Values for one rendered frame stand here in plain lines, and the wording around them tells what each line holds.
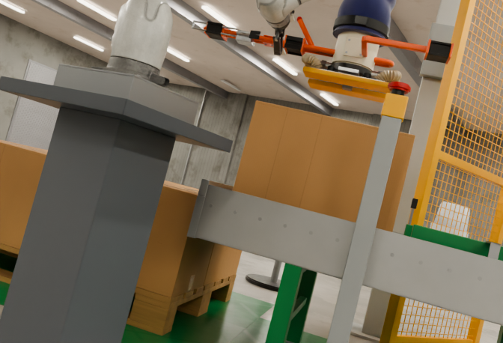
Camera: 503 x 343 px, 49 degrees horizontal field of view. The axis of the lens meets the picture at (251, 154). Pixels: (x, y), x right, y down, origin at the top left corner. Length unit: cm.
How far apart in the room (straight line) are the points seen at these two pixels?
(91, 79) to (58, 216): 39
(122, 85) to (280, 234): 74
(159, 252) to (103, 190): 68
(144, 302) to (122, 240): 60
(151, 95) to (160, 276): 83
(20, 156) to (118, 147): 99
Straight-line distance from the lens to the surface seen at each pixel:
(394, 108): 170
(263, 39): 233
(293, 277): 188
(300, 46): 228
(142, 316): 221
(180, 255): 213
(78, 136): 163
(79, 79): 167
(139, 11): 168
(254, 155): 206
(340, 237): 185
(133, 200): 163
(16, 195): 247
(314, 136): 204
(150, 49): 166
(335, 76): 213
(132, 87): 153
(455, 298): 188
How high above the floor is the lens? 61
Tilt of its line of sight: 4 degrees up
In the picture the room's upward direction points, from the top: 15 degrees clockwise
